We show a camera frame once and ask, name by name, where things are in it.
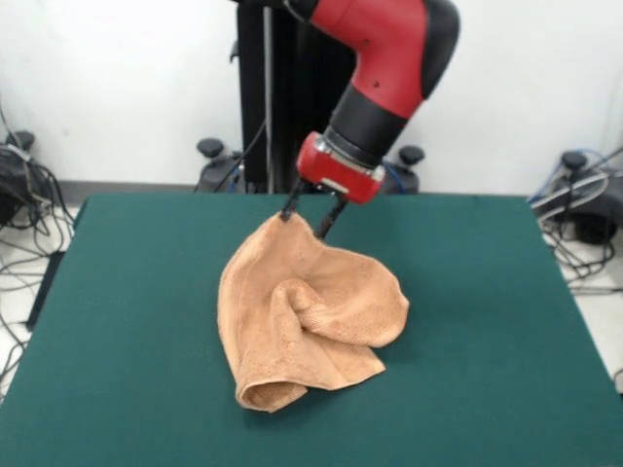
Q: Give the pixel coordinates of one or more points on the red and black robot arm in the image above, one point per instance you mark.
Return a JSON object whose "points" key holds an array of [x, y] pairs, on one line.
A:
{"points": [[389, 39]]}

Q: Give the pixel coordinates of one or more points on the black caster base leg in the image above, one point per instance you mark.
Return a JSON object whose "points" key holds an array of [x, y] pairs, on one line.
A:
{"points": [[591, 224], [10, 194]]}

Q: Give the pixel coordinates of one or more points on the tan terry towel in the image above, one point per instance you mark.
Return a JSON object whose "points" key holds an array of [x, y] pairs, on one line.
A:
{"points": [[272, 272]]}

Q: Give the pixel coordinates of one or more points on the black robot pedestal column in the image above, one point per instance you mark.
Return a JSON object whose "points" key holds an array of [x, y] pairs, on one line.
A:
{"points": [[292, 97]]}

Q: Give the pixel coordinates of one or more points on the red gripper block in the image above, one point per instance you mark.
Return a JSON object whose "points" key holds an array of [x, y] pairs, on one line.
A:
{"points": [[336, 172]]}

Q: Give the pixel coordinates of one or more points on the black pedestal base leg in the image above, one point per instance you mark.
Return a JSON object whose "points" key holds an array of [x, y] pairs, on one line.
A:
{"points": [[210, 148], [412, 154]]}

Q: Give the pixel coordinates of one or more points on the dark green tablecloth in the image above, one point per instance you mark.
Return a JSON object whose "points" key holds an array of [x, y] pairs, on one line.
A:
{"points": [[146, 292]]}

